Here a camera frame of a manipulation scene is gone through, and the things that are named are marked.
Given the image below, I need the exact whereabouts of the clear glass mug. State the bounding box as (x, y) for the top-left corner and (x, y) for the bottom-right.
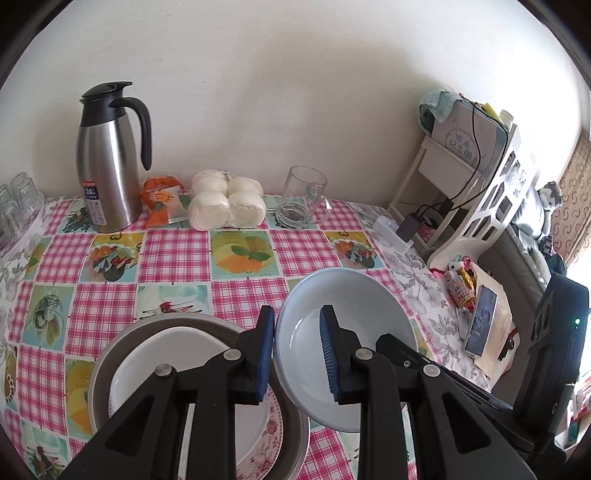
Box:
(274, 165), (332, 229)

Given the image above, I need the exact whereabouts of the smartphone on table edge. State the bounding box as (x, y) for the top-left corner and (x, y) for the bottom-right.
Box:
(465, 285), (498, 358)

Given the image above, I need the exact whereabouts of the bag of white buns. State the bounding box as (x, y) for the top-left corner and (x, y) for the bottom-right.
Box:
(187, 169), (266, 231)

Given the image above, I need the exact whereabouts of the stainless steel thermos jug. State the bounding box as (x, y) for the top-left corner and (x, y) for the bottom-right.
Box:
(76, 81), (152, 233)

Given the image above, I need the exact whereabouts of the white shelf rack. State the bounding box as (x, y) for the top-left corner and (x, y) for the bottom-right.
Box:
(386, 89), (539, 271)

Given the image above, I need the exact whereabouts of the orange snack packet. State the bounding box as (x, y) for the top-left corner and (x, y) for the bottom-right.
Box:
(140, 176), (191, 228)

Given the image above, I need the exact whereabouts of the white square bowl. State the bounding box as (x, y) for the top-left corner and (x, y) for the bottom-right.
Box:
(108, 326), (273, 469)

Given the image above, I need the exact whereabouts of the tray of drinking glasses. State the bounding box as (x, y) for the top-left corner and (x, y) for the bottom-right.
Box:
(1, 172), (45, 258)

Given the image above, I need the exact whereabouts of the light blue bowl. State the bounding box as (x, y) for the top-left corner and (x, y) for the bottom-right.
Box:
(274, 267), (418, 433)

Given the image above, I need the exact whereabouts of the white power adapter box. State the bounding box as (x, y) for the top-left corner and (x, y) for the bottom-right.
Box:
(373, 216), (413, 254)

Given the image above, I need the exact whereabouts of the checkered floral tablecloth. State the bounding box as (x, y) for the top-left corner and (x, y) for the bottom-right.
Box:
(1, 197), (494, 479)

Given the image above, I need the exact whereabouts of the floral rimmed white plate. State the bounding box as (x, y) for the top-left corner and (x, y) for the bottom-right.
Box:
(235, 387), (283, 479)

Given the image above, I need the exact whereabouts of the colourful candy packet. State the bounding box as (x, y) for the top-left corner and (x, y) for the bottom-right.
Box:
(444, 257), (477, 313)

